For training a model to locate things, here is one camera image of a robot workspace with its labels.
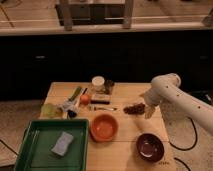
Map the orange red bowl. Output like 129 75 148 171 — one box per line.
90 114 118 142

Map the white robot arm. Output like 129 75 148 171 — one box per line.
144 73 213 135

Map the yellow green cup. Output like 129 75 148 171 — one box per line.
41 103 63 118

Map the green plastic tray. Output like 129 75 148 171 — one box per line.
13 119 89 171

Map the dark glass jar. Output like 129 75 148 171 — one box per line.
105 80 114 94

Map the small dark object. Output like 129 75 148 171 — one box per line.
67 110 77 118

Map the dark purple bowl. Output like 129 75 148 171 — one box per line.
136 133 164 163

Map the orange tomato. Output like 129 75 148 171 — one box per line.
80 94 91 105

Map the wooden stand frame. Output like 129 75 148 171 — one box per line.
54 0 134 31

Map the black cable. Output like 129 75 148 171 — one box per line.
169 117 199 152

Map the white lidded jar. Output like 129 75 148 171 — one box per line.
92 76 105 92

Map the grey blue sponge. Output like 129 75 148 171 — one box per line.
51 132 74 156

